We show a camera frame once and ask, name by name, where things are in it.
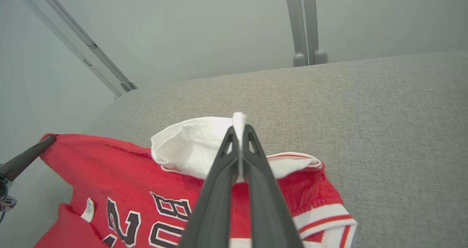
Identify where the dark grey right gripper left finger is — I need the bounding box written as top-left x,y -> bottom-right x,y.
177,126 -> 242,248

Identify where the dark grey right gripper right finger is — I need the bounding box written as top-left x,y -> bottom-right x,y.
241,124 -> 304,248

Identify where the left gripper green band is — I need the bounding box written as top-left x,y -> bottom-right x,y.
0,135 -> 57,223

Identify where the red basketball jersey number 23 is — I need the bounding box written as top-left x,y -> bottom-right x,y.
34,112 -> 358,248

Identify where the grey fabric sofa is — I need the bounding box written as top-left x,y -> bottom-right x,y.
82,50 -> 468,248

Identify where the grey double partition post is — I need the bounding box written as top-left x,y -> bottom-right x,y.
284,0 -> 328,67

